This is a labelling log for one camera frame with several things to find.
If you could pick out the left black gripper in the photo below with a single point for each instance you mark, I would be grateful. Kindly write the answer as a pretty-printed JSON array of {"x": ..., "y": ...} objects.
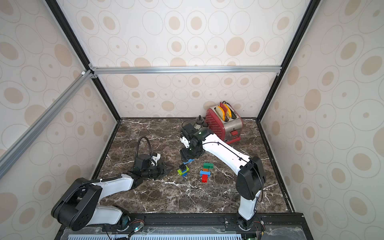
[{"x": 162, "y": 171}]

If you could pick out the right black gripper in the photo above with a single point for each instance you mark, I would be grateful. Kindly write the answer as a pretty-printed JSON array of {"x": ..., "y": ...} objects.
[{"x": 186, "y": 153}]

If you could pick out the light blue 2x4 lego brick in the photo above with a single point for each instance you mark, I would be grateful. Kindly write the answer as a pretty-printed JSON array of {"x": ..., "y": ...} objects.
[
  {"x": 189, "y": 161},
  {"x": 208, "y": 174}
]

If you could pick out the black 2x2 lego brick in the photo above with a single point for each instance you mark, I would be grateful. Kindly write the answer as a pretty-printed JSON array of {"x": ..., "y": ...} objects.
[{"x": 183, "y": 167}]

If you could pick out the lime green 2x4 lego brick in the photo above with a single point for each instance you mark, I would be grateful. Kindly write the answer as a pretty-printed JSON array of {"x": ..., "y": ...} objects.
[{"x": 183, "y": 173}]

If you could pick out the red 2x2 lego brick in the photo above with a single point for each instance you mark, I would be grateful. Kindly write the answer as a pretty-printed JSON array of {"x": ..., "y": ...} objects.
[{"x": 204, "y": 178}]

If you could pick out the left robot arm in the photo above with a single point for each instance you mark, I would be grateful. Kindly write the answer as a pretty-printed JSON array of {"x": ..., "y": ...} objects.
[{"x": 80, "y": 205}]

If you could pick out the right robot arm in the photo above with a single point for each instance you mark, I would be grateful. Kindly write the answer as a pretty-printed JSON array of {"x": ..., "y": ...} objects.
[{"x": 250, "y": 172}]

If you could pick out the glass jar with black lid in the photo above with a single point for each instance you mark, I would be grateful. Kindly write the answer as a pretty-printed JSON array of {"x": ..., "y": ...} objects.
[{"x": 199, "y": 121}]

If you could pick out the red polka dot toaster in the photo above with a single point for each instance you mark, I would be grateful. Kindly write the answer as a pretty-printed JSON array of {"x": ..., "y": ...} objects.
[{"x": 230, "y": 131}]

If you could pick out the toy bread slice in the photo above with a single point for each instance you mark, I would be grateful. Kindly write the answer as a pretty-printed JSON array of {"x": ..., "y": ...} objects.
[{"x": 222, "y": 113}]

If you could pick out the yellow toy slice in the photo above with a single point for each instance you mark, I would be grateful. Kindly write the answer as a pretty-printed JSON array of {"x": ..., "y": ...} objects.
[{"x": 229, "y": 112}]

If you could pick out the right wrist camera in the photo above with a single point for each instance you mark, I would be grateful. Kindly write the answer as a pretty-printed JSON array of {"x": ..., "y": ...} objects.
[{"x": 185, "y": 141}]

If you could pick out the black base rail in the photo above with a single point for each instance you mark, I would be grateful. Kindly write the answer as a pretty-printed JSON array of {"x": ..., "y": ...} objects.
[{"x": 280, "y": 226}]

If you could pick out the horizontal aluminium rail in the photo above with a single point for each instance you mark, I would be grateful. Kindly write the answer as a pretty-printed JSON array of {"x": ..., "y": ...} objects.
[{"x": 186, "y": 70}]

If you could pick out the left diagonal aluminium rail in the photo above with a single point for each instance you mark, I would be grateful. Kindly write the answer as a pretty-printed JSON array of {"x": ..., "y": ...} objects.
[{"x": 9, "y": 158}]

